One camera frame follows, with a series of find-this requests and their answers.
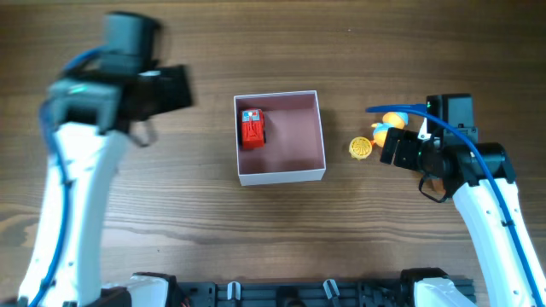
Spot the yellow duck toy blue hat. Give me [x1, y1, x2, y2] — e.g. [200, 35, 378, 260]
[372, 112, 409, 148]

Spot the red toy truck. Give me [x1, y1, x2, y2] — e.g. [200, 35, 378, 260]
[241, 108, 266, 150]

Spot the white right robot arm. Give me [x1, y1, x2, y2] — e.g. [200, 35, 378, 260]
[369, 94, 545, 306]

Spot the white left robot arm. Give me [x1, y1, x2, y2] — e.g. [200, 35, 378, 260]
[15, 12, 192, 306]

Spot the brown plush capybara toy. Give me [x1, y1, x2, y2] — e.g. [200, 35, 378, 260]
[431, 178, 445, 194]

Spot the white cardboard box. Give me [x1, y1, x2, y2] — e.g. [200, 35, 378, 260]
[234, 90, 326, 186]

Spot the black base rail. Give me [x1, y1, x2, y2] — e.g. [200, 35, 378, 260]
[170, 279, 477, 307]

